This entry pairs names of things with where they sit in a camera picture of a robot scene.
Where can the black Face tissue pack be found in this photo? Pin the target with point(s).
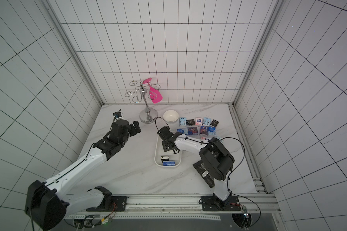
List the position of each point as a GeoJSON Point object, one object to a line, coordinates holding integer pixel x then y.
{"type": "Point", "coordinates": [214, 123]}

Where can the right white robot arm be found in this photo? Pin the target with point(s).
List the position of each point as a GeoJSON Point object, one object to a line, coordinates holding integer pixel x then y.
{"type": "Point", "coordinates": [217, 160]}

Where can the small black tissue pack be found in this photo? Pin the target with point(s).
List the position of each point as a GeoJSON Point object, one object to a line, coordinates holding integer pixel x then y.
{"type": "Point", "coordinates": [191, 122]}

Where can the black packaged item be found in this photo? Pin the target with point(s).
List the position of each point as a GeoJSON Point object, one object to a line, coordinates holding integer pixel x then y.
{"type": "Point", "coordinates": [204, 173]}

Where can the light blue tissue pack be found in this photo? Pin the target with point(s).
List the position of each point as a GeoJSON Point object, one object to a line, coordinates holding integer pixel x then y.
{"type": "Point", "coordinates": [182, 121]}

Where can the chrome hook stand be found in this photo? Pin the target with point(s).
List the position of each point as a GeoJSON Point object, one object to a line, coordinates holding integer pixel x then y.
{"type": "Point", "coordinates": [141, 94]}

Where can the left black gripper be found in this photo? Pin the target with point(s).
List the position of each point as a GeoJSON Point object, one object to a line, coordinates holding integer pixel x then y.
{"type": "Point", "coordinates": [131, 128]}

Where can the blue red tissue pack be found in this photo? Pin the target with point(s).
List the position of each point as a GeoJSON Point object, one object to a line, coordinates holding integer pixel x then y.
{"type": "Point", "coordinates": [192, 130]}

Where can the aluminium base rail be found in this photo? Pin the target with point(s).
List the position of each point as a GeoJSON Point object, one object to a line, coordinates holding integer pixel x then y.
{"type": "Point", "coordinates": [179, 206]}

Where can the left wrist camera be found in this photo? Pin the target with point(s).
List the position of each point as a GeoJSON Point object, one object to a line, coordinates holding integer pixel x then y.
{"type": "Point", "coordinates": [117, 115]}

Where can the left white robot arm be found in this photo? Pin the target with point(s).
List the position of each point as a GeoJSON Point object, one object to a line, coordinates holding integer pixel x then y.
{"type": "Point", "coordinates": [49, 202]}

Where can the white storage box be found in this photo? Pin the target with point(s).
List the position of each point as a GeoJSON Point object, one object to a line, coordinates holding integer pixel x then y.
{"type": "Point", "coordinates": [177, 157]}

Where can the white ceramic bowl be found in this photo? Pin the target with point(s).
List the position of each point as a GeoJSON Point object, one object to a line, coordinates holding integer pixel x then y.
{"type": "Point", "coordinates": [171, 116]}

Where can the blue orange tissue pack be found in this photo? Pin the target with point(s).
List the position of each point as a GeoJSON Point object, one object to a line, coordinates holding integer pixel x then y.
{"type": "Point", "coordinates": [203, 130]}

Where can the pink Tempo side pack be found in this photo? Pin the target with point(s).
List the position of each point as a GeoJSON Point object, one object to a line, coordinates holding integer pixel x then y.
{"type": "Point", "coordinates": [198, 121]}

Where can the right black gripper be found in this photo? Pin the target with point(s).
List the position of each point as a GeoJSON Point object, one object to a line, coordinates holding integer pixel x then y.
{"type": "Point", "coordinates": [166, 143]}

